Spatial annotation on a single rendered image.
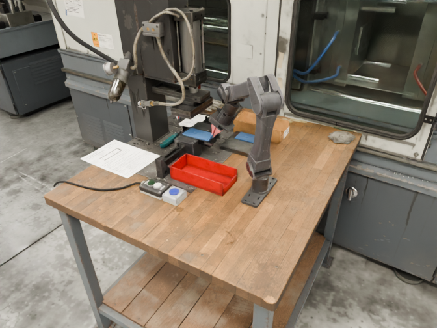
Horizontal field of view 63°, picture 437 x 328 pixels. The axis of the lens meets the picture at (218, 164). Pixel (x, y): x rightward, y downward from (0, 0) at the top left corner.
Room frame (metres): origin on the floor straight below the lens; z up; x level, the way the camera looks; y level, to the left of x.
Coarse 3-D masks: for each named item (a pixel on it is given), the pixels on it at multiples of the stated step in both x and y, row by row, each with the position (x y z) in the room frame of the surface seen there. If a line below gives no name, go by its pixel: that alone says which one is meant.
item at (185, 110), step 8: (152, 88) 1.51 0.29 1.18; (160, 88) 1.50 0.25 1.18; (168, 88) 1.53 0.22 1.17; (176, 88) 1.53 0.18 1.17; (192, 88) 1.43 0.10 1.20; (176, 96) 1.45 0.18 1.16; (192, 96) 1.40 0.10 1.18; (200, 96) 1.39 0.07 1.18; (208, 96) 1.44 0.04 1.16; (184, 104) 1.41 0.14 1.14; (192, 104) 1.39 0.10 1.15; (200, 104) 1.41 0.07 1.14; (208, 104) 1.45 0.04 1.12; (176, 112) 1.37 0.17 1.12; (184, 112) 1.35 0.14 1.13; (192, 112) 1.35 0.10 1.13; (200, 112) 1.40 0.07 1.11
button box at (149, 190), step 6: (156, 180) 1.15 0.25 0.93; (54, 186) 1.23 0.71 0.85; (84, 186) 1.15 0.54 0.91; (126, 186) 1.14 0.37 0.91; (144, 186) 1.11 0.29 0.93; (150, 186) 1.11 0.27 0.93; (162, 186) 1.11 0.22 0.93; (168, 186) 1.11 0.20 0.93; (144, 192) 1.11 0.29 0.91; (150, 192) 1.09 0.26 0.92; (156, 192) 1.07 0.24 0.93; (162, 192) 1.08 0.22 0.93
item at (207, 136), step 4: (192, 128) 1.47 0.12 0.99; (184, 132) 1.43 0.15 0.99; (188, 132) 1.43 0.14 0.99; (192, 132) 1.43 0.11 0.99; (200, 132) 1.43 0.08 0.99; (204, 132) 1.43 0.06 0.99; (208, 132) 1.43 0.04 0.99; (196, 136) 1.39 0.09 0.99; (200, 136) 1.39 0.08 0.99; (204, 136) 1.39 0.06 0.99; (208, 136) 1.39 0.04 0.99; (212, 136) 1.36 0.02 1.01; (208, 140) 1.35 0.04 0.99
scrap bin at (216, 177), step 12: (192, 156) 1.28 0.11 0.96; (180, 168) 1.26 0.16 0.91; (192, 168) 1.27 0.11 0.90; (204, 168) 1.25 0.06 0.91; (216, 168) 1.22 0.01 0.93; (228, 168) 1.19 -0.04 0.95; (180, 180) 1.18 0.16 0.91; (192, 180) 1.15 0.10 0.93; (204, 180) 1.12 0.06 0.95; (216, 180) 1.18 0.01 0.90; (228, 180) 1.17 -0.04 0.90; (216, 192) 1.09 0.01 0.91
